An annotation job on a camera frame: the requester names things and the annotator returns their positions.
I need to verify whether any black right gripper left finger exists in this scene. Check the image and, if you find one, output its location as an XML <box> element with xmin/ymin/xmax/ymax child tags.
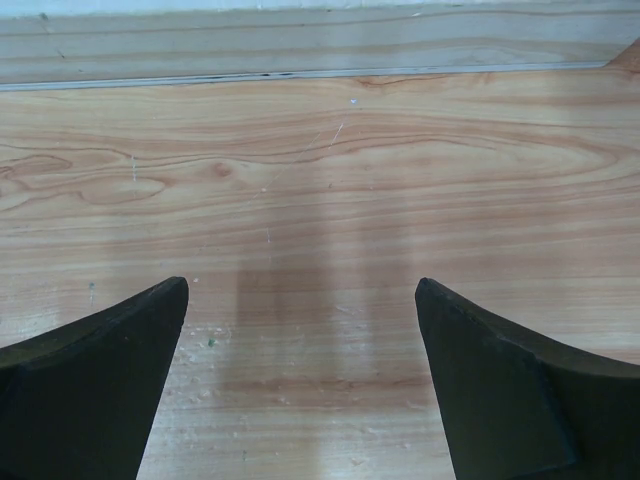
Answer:
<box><xmin>1</xmin><ymin>277</ymin><xmax>189</xmax><ymax>479</ymax></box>

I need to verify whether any aluminium frame rail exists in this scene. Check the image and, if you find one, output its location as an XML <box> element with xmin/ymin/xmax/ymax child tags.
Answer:
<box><xmin>1</xmin><ymin>61</ymin><xmax>609</xmax><ymax>92</ymax></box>

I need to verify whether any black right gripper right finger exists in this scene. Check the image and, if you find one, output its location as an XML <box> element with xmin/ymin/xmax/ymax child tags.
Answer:
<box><xmin>415</xmin><ymin>278</ymin><xmax>639</xmax><ymax>479</ymax></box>

